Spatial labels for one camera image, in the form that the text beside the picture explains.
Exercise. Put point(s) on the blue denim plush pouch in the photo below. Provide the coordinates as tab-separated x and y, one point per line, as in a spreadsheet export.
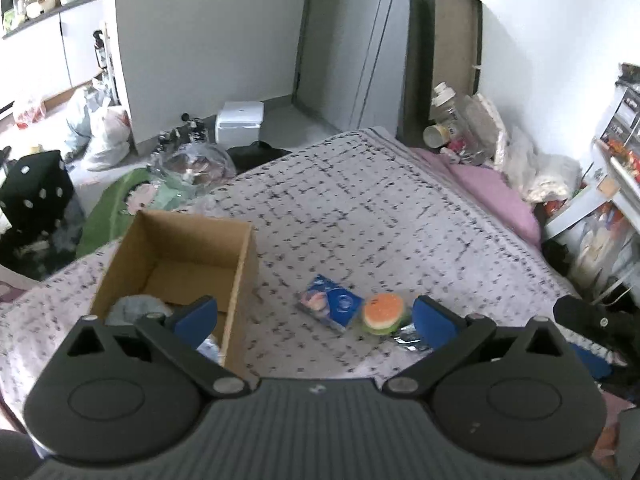
209	348

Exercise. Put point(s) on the clear plastic bottle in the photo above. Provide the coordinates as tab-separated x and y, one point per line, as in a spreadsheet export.
448	116

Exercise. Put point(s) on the crumpled white plastic bags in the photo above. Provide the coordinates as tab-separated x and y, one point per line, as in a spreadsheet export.
537	176

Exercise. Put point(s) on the pink pillow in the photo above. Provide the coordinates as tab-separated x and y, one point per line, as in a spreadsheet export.
491	191

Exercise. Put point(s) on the black dice cushion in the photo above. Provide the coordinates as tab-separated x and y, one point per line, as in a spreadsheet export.
36	192

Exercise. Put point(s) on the brown cardboard box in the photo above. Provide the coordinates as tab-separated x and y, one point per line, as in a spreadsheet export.
177	258

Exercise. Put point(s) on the red white plastic bag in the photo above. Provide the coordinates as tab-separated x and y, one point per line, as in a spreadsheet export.
27	113

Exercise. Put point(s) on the black spray bottle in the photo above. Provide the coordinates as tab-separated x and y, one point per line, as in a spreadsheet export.
99	49

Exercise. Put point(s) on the patterned white bed sheet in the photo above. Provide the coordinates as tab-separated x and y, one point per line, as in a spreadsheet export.
361	210

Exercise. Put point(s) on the clear crumpled plastic bag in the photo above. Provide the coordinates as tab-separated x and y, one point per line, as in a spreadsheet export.
193	168

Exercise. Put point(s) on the blue tissue pack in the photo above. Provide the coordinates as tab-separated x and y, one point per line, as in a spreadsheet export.
329	303

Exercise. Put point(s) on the black camera gear on floor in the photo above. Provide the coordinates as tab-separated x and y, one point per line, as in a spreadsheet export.
193	129

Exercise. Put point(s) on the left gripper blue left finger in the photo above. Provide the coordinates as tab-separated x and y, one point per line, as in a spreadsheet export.
177	339

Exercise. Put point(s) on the grey pink plush toy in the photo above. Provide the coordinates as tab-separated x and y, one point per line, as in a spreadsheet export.
128	309

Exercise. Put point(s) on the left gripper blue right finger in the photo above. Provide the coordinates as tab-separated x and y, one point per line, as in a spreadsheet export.
453	340

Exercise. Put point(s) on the grey drawer organizer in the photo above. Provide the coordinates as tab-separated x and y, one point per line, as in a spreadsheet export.
622	132

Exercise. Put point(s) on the dark packaged soft item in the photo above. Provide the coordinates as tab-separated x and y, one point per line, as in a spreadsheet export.
410	340

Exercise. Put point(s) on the green cartoon leaf mat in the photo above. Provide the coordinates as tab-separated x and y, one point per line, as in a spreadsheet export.
119	203

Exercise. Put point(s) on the white desk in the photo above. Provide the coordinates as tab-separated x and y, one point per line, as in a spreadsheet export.
600	227

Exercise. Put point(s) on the white box on floor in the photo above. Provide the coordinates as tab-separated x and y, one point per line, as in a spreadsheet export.
239	123

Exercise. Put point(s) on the paper cup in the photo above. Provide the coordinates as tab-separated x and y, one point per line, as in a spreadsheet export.
436	136

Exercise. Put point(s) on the brown board against wall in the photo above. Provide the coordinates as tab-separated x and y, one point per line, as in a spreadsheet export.
445	42

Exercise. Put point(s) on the hamburger plush toy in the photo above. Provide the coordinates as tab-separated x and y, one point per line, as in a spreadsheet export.
382	313

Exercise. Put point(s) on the black clothes on floor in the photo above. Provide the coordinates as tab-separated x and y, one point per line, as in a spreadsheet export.
249	157

